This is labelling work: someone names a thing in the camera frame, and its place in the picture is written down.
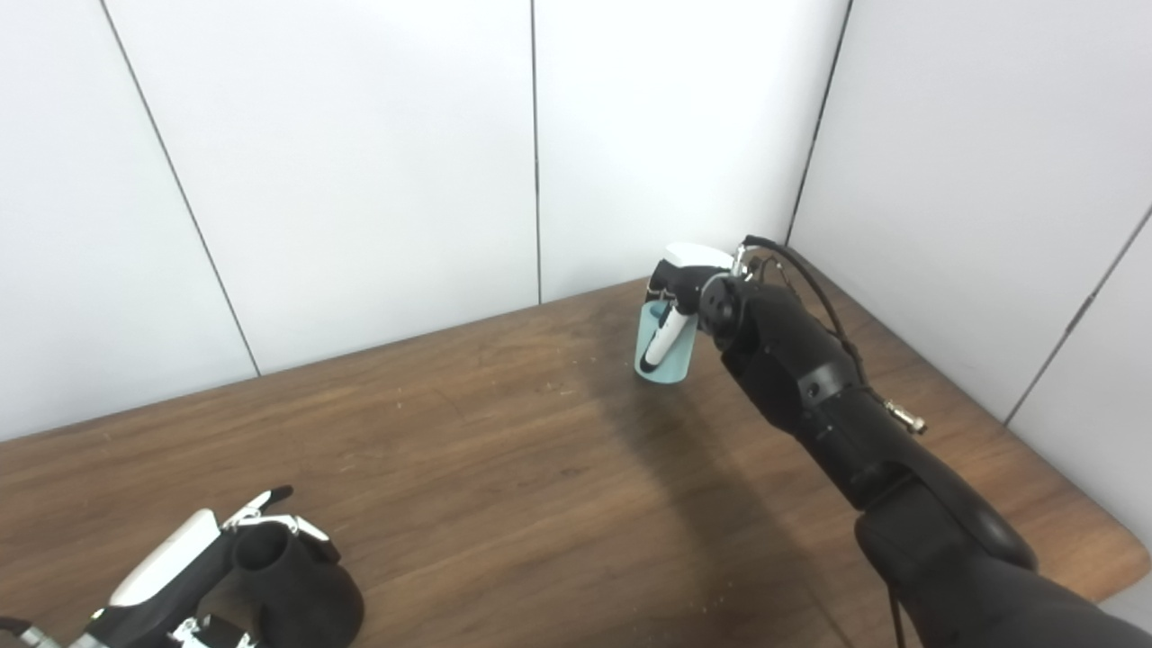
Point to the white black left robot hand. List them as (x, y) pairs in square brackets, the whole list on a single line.
[(166, 562)]

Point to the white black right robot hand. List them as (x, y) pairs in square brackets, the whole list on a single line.
[(688, 270)]

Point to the black funnel-shaped nozzle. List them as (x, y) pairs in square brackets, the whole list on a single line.
[(301, 594)]

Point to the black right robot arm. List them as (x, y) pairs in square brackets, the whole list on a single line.
[(864, 423)]

